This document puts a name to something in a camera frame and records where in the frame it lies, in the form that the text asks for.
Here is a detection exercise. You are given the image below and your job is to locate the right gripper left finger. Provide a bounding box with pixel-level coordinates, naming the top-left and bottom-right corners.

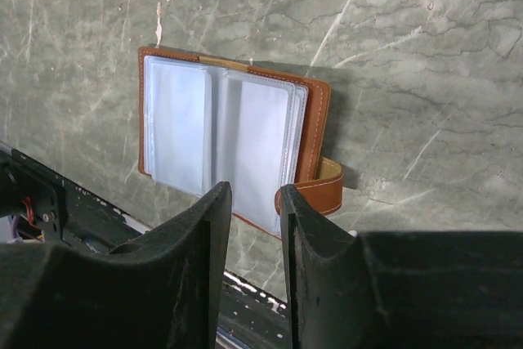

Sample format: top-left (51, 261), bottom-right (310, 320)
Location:
top-left (1, 182), bottom-right (232, 348)

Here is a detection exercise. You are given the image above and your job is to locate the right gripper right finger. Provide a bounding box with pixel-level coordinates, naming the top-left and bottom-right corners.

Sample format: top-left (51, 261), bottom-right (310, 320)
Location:
top-left (280, 185), bottom-right (522, 348)

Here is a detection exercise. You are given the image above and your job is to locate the brown leather card holder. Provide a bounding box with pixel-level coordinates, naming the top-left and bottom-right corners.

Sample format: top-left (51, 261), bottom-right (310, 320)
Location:
top-left (138, 47), bottom-right (343, 236)

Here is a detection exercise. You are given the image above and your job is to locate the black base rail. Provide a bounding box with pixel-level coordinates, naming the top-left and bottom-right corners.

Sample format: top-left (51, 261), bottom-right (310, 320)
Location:
top-left (1, 149), bottom-right (290, 348)

